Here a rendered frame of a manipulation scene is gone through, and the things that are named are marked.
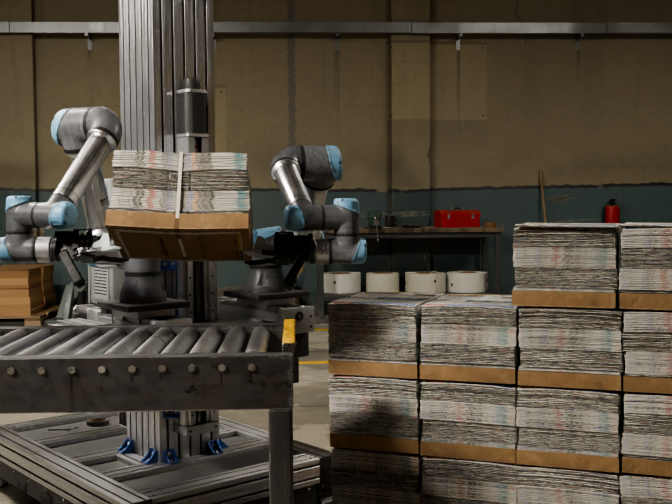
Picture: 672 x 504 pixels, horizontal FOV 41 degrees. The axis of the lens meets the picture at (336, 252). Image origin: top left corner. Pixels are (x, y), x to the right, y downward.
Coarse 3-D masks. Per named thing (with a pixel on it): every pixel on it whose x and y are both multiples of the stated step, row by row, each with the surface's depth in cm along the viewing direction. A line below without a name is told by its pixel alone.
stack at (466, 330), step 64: (384, 320) 273; (448, 320) 266; (512, 320) 260; (576, 320) 254; (640, 320) 248; (384, 384) 274; (448, 384) 267; (512, 384) 266; (512, 448) 262; (576, 448) 255; (640, 448) 249
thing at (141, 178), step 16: (112, 160) 246; (128, 160) 246; (144, 160) 246; (160, 160) 246; (128, 176) 245; (144, 176) 245; (160, 176) 245; (112, 192) 244; (128, 192) 244; (144, 192) 244; (160, 192) 244; (112, 208) 242; (128, 208) 242; (144, 208) 242; (160, 208) 243; (128, 240) 249; (144, 240) 249; (160, 240) 248; (128, 256) 264; (144, 256) 262; (160, 256) 262
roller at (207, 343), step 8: (208, 328) 243; (216, 328) 244; (208, 336) 228; (216, 336) 234; (200, 344) 214; (208, 344) 218; (216, 344) 229; (192, 352) 203; (200, 352) 204; (208, 352) 211
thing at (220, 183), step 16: (192, 160) 247; (208, 160) 247; (224, 160) 247; (240, 160) 248; (192, 176) 246; (208, 176) 246; (224, 176) 246; (240, 176) 246; (192, 192) 245; (208, 192) 245; (224, 192) 245; (240, 192) 245; (192, 208) 243; (208, 208) 243; (224, 208) 244; (240, 208) 244; (192, 240) 248; (208, 240) 248; (224, 240) 249; (240, 240) 249; (208, 256) 262; (224, 256) 262; (240, 256) 263
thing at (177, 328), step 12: (168, 324) 251; (180, 324) 251; (192, 324) 250; (204, 324) 250; (216, 324) 250; (228, 324) 250; (240, 324) 250; (252, 324) 249; (264, 324) 249; (276, 324) 249; (276, 336) 248; (216, 348) 247; (276, 348) 248
